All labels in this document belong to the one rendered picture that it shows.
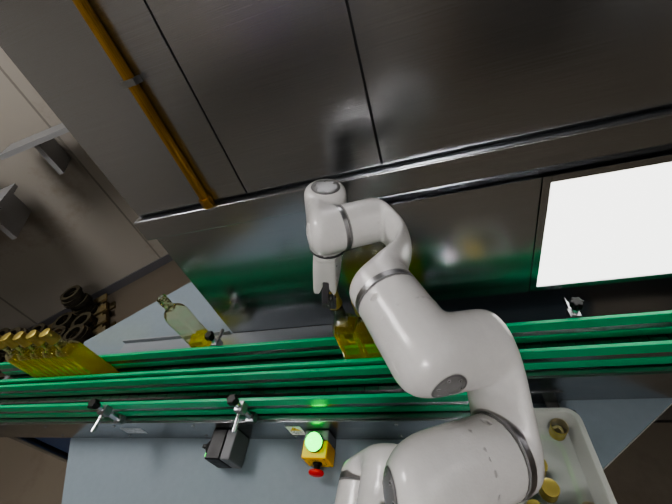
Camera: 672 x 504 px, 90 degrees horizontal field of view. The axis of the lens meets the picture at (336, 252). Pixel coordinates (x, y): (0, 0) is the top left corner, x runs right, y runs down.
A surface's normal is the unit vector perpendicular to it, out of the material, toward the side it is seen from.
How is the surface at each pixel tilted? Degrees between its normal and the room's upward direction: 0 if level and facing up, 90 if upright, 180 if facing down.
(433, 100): 90
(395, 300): 7
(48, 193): 90
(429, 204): 90
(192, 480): 0
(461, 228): 90
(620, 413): 0
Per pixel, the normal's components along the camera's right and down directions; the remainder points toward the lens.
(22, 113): 0.47, 0.47
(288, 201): -0.11, 0.67
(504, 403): -0.79, 0.00
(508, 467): 0.37, -0.39
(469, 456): 0.26, -0.73
